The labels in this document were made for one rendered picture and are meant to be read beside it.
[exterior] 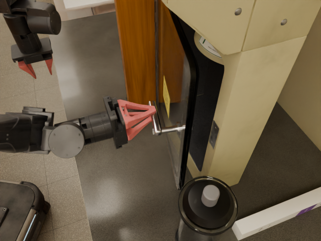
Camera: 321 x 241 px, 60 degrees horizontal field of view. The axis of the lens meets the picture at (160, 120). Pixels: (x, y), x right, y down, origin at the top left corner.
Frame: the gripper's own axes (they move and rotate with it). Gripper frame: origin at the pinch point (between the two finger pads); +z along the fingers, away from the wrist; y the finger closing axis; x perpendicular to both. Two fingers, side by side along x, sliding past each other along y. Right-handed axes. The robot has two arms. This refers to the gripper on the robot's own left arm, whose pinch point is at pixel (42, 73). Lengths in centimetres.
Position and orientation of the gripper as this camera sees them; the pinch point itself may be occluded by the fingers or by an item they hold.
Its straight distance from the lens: 90.2
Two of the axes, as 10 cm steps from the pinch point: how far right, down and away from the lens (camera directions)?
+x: -3.6, -7.2, 6.0
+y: 9.3, -2.9, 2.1
